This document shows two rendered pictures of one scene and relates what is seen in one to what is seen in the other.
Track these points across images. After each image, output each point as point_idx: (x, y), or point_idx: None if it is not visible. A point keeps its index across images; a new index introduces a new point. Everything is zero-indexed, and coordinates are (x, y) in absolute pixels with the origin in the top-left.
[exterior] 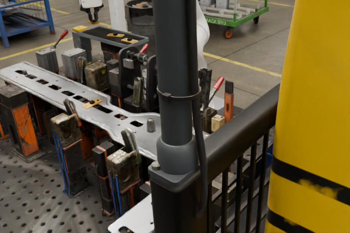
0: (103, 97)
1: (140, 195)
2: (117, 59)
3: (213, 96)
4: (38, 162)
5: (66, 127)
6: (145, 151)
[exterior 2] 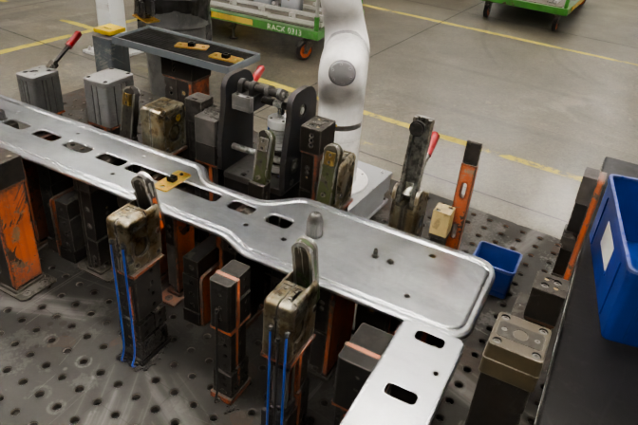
0: (190, 168)
1: None
2: (196, 92)
3: (359, 163)
4: (45, 298)
5: (140, 232)
6: (322, 279)
